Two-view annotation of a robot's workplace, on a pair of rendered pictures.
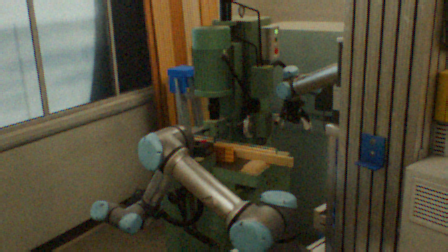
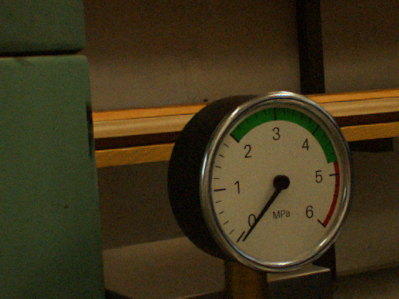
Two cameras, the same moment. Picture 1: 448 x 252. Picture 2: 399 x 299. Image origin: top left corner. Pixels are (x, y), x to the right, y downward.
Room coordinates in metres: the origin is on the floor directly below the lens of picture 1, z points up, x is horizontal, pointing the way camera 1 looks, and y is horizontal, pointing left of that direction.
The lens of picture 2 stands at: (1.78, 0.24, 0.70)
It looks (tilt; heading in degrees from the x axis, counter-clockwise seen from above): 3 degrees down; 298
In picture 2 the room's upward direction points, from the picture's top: 4 degrees counter-clockwise
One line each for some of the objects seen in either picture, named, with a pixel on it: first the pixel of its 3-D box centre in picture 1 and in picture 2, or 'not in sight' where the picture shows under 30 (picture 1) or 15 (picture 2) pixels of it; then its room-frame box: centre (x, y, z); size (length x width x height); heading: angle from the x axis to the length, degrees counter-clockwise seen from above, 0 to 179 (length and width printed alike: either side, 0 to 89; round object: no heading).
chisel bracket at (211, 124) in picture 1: (217, 126); not in sight; (2.27, 0.04, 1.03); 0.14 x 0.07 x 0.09; 149
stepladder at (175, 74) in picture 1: (194, 152); not in sight; (3.13, 0.22, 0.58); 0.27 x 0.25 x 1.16; 57
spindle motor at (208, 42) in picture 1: (212, 61); not in sight; (2.25, 0.05, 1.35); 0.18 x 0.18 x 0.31
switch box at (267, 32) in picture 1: (269, 42); not in sight; (2.45, -0.23, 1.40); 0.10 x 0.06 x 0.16; 149
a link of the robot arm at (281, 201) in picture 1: (277, 213); not in sight; (1.44, -0.16, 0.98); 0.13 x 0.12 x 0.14; 145
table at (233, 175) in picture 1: (205, 166); not in sight; (2.16, 0.10, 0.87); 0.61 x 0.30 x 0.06; 59
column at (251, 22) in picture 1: (242, 88); not in sight; (2.50, -0.09, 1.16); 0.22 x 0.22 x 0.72; 59
